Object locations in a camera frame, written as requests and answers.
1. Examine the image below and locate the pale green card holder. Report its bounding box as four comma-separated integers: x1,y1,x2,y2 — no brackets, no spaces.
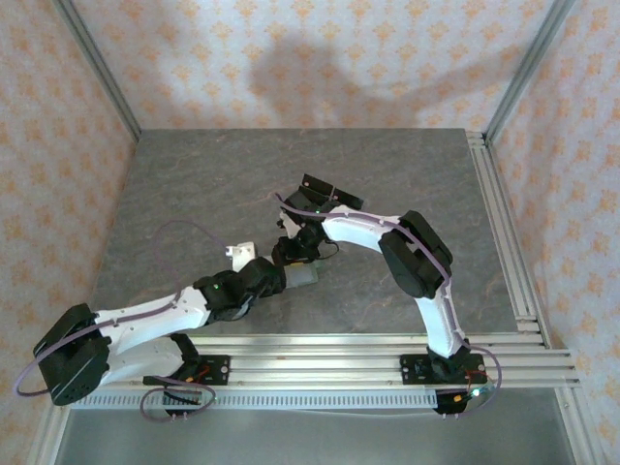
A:
284,264,320,292

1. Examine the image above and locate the clear acrylic card stand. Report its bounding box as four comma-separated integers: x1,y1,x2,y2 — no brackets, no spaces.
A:
298,171,365,208

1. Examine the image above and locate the black card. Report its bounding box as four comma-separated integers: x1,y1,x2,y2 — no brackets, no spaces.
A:
331,186,364,207
299,172,336,195

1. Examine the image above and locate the black electronics board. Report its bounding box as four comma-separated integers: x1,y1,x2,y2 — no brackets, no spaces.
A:
432,386,495,419
162,388,204,420

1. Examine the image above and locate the grey metal panel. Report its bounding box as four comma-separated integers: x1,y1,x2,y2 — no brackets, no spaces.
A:
55,409,577,465

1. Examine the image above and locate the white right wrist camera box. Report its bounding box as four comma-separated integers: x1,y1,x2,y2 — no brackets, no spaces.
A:
279,207,304,239

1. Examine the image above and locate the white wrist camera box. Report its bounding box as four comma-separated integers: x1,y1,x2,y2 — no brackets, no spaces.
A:
225,240,257,272
279,207,304,239

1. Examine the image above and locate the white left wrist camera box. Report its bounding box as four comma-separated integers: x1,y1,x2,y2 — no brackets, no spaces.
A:
225,240,257,272

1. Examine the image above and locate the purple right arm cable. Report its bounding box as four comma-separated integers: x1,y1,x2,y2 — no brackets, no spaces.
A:
268,192,504,406

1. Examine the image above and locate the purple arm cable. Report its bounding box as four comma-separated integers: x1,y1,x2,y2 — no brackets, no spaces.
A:
12,220,233,423
268,192,504,406

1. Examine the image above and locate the aluminium table edge rail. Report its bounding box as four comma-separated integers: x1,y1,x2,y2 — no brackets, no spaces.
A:
183,332,548,351

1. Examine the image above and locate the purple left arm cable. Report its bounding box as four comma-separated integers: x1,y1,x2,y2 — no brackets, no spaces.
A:
12,220,233,423

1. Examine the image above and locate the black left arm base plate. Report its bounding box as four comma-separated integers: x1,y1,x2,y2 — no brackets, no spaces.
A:
142,355,232,388

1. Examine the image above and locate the wide aluminium mounting rail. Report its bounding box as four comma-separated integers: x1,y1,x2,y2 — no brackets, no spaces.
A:
101,352,581,389

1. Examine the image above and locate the slotted grey cable duct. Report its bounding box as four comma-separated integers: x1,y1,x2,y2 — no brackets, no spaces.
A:
71,389,440,412

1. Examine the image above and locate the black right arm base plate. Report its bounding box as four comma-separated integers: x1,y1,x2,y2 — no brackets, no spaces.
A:
400,353,485,387

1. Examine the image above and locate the aluminium side rail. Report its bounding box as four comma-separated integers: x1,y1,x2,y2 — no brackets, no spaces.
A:
467,129,551,350

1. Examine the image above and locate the short aluminium frame leg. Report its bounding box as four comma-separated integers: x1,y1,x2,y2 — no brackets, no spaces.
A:
28,401,74,465
554,387,605,465

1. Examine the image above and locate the aluminium frame post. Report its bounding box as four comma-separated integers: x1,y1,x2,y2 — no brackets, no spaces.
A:
53,0,142,142
482,0,576,142

